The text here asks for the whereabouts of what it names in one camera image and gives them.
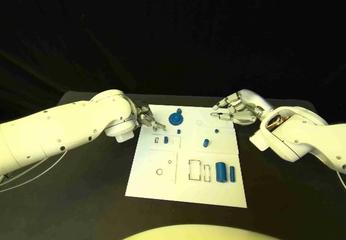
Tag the blue block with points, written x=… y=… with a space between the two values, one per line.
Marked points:
x=166 y=139

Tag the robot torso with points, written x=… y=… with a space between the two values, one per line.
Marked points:
x=199 y=232

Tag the blue gear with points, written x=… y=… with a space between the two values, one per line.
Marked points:
x=176 y=118

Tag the thin blue long cylinder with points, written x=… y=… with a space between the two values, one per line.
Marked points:
x=232 y=174

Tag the large blue cylinder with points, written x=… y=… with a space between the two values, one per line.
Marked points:
x=221 y=172

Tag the blue short cylinder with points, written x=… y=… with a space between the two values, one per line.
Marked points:
x=205 y=143

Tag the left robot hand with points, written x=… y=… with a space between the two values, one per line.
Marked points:
x=146 y=117

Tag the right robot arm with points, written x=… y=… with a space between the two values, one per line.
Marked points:
x=294 y=135

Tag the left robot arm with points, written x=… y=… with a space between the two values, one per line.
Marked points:
x=67 y=123

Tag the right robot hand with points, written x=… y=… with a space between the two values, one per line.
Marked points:
x=241 y=110

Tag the white task board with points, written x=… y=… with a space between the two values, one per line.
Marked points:
x=186 y=155

